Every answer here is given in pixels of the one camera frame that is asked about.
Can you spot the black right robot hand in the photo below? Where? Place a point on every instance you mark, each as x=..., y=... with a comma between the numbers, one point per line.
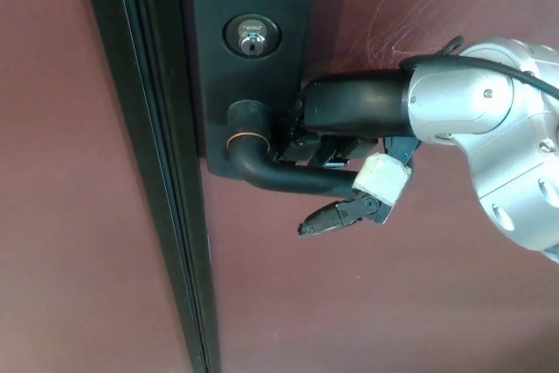
x=354, y=102

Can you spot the maroon door with lock plate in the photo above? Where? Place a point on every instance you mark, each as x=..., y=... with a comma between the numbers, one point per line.
x=371, y=303

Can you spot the black door edge strip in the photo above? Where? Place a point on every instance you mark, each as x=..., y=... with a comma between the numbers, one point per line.
x=157, y=150

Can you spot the plain maroon door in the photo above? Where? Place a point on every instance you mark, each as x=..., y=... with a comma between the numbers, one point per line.
x=65, y=216

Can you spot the silver lock cylinder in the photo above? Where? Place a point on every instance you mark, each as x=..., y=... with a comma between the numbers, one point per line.
x=252, y=39

